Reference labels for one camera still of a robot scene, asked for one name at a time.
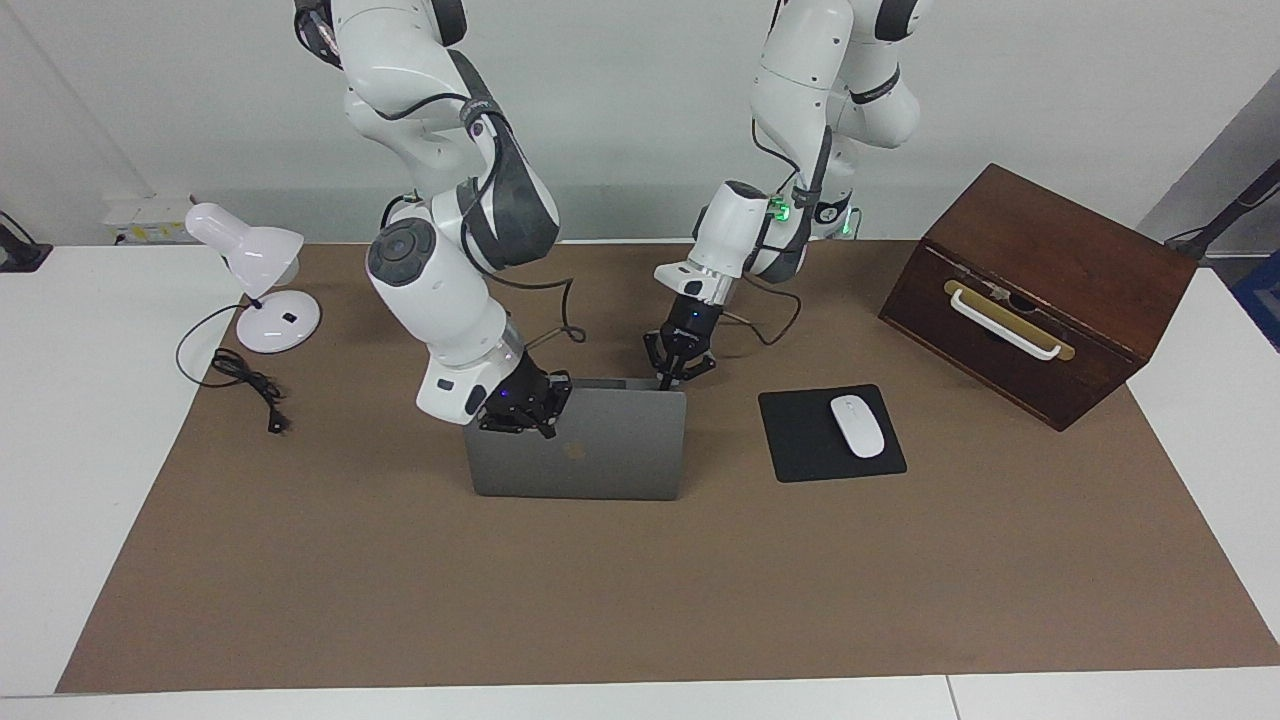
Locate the grey laptop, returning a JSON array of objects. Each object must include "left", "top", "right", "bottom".
[{"left": 463, "top": 378, "right": 688, "bottom": 501}]

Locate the black mouse pad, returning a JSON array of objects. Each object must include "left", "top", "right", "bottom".
[{"left": 758, "top": 384, "right": 908, "bottom": 484}]

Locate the white computer mouse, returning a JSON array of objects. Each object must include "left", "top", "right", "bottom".
[{"left": 830, "top": 395, "right": 887, "bottom": 459}]

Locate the brown table mat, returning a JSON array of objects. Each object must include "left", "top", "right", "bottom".
[{"left": 55, "top": 240, "right": 1280, "bottom": 694}]

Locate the white desk lamp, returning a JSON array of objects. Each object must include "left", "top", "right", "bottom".
[{"left": 185, "top": 203, "right": 322, "bottom": 354}]

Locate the dark wooden box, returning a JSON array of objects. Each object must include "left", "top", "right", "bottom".
[{"left": 878, "top": 163, "right": 1199, "bottom": 432}]

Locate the black clamp base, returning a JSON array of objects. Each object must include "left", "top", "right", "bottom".
[{"left": 0, "top": 210, "right": 53, "bottom": 273}]

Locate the black stand pole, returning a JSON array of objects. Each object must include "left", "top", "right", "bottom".
[{"left": 1165, "top": 158, "right": 1280, "bottom": 263}]

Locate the blue object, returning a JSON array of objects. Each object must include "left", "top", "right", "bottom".
[{"left": 1232, "top": 250, "right": 1280, "bottom": 351}]

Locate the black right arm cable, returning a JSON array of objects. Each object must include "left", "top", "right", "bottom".
[{"left": 345, "top": 92, "right": 588, "bottom": 353}]

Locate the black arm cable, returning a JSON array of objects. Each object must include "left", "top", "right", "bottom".
[
  {"left": 345, "top": 92, "right": 588, "bottom": 353},
  {"left": 722, "top": 118, "right": 833, "bottom": 348}
]

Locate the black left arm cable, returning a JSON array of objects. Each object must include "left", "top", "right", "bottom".
[{"left": 722, "top": 118, "right": 833, "bottom": 348}]

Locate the black lamp power cable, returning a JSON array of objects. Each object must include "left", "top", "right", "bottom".
[{"left": 176, "top": 303, "right": 291, "bottom": 435}]

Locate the white box handle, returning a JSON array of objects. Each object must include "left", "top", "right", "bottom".
[{"left": 948, "top": 288, "right": 1063, "bottom": 361}]

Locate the brass handle plate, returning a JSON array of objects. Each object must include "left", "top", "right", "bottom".
[{"left": 943, "top": 279, "right": 1077, "bottom": 362}]

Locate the white wall power strip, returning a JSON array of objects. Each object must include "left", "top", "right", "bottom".
[{"left": 103, "top": 195, "right": 191, "bottom": 247}]

